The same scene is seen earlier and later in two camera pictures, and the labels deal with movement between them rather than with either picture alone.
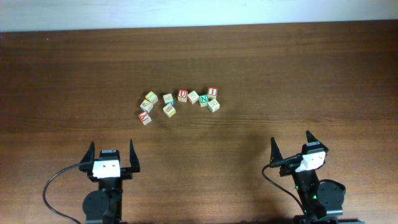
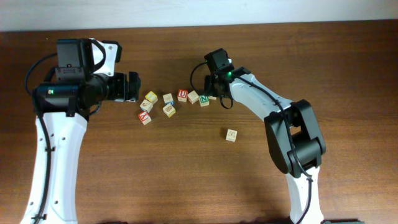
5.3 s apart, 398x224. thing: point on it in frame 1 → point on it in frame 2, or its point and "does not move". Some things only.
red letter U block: (182, 95) does not move
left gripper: (87, 162) → (122, 93)
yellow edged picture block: (169, 111) does not move
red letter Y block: (144, 117) does not move
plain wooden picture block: (193, 97) does not move
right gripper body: (303, 176) → (209, 87)
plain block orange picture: (146, 106) does not move
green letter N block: (204, 100) does not move
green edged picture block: (213, 105) → (231, 135)
